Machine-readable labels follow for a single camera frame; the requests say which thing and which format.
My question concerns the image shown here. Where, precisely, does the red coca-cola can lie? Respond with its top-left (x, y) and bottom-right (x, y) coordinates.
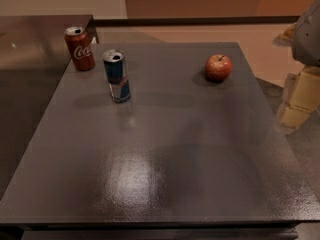
top-left (65, 26), bottom-right (95, 71)

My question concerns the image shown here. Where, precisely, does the blue silver redbull can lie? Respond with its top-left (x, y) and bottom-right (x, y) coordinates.
top-left (103, 49), bottom-right (130, 103)

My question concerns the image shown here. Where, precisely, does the red apple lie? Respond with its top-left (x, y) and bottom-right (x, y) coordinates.
top-left (205, 54), bottom-right (232, 82)

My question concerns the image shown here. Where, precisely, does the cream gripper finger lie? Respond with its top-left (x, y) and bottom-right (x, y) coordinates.
top-left (273, 24), bottom-right (296, 46)
top-left (277, 66), bottom-right (320, 129)

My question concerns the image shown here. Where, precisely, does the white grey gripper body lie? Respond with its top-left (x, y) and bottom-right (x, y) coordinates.
top-left (292, 0), bottom-right (320, 67)

